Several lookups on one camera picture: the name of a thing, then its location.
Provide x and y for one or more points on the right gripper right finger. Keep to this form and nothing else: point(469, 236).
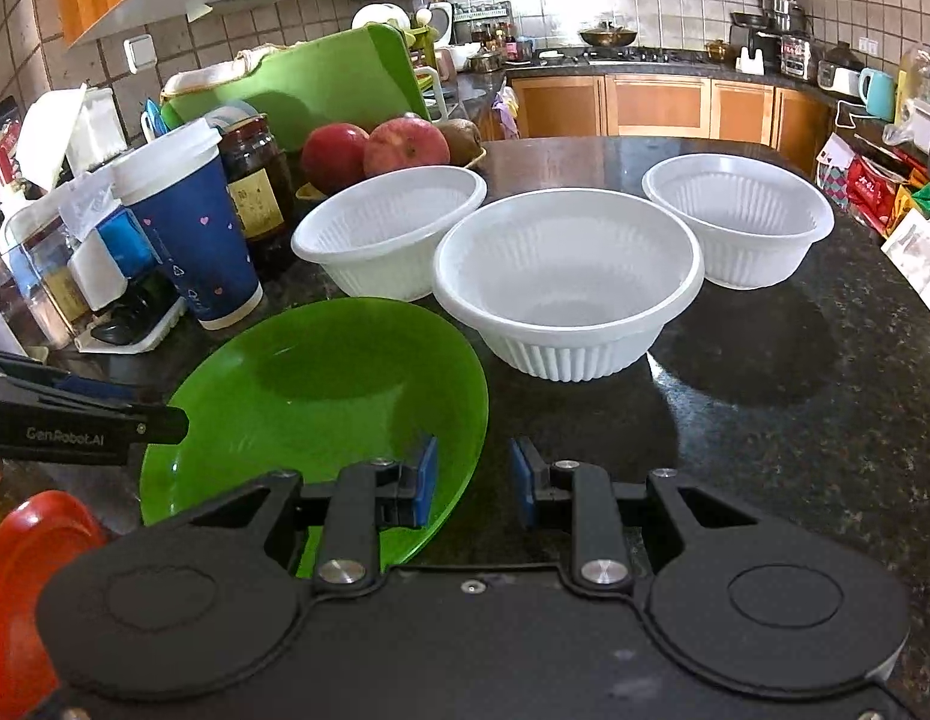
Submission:
point(577, 499)

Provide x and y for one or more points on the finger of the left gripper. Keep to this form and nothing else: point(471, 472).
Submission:
point(25, 373)

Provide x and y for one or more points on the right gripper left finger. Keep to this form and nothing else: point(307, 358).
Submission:
point(367, 499)

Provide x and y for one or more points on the green plastic plate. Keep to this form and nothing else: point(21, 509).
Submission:
point(320, 387)

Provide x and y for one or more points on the orange plastic plate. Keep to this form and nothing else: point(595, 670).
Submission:
point(39, 537)

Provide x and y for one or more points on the white bowl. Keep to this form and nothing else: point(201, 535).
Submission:
point(568, 284)
point(755, 221)
point(377, 239)

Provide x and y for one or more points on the white tray with items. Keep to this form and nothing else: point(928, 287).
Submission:
point(137, 322)

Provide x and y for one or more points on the blue white tissue pack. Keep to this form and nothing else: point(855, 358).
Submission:
point(112, 256)

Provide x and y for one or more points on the blue paper coffee cup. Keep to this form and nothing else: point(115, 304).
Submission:
point(176, 189)

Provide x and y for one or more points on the dark sauce jar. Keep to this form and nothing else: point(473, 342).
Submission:
point(260, 187)

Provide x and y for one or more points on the dark red apple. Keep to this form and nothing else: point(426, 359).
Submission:
point(332, 157)

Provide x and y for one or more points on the kiwi fruit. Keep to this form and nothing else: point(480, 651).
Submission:
point(463, 139)

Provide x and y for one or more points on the green cutting board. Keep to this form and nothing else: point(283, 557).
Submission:
point(361, 76)

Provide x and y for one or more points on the red snack bag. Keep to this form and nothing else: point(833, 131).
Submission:
point(877, 194)

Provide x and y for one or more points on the wok on stove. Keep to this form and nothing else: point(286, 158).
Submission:
point(608, 36)

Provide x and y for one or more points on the teal mug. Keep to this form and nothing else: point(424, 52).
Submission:
point(877, 93)

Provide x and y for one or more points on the white picture frame box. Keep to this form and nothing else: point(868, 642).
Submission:
point(908, 248)

